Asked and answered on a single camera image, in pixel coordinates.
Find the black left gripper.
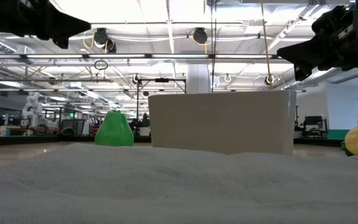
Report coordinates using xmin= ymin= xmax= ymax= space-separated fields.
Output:
xmin=0 ymin=0 xmax=92 ymax=50

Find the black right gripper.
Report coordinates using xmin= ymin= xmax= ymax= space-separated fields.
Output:
xmin=276 ymin=0 xmax=358 ymax=82

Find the white plastic tupperware container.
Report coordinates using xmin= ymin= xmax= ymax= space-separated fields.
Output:
xmin=147 ymin=90 xmax=298 ymax=156

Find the green toy pear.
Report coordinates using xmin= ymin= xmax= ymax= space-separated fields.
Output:
xmin=94 ymin=110 xmax=135 ymax=147

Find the long ceiling light bar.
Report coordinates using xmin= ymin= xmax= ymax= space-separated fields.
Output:
xmin=0 ymin=53 xmax=280 ymax=60

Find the dark workstation machine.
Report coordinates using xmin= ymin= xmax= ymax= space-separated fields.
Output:
xmin=302 ymin=115 xmax=326 ymax=139

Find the green panel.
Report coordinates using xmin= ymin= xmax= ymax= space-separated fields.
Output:
xmin=327 ymin=128 xmax=351 ymax=140

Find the white humanoid robot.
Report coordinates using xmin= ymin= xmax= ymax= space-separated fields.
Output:
xmin=21 ymin=91 xmax=45 ymax=128

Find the dark mesh cart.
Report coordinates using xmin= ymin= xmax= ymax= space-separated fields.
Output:
xmin=58 ymin=118 xmax=87 ymax=136

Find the white building column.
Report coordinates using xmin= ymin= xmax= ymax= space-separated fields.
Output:
xmin=186 ymin=63 xmax=212 ymax=94

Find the grey folded cloth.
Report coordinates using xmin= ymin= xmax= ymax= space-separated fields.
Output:
xmin=0 ymin=142 xmax=358 ymax=224

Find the black ceiling cable reel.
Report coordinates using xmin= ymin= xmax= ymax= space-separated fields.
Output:
xmin=191 ymin=27 xmax=209 ymax=45
xmin=93 ymin=27 xmax=117 ymax=54

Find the yellow hanging cord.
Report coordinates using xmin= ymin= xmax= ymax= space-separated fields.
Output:
xmin=259 ymin=0 xmax=275 ymax=91

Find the black table frame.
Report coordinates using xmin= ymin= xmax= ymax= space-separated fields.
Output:
xmin=0 ymin=134 xmax=345 ymax=148

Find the black metal stand frame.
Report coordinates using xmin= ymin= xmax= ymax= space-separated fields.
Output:
xmin=135 ymin=77 xmax=188 ymax=138

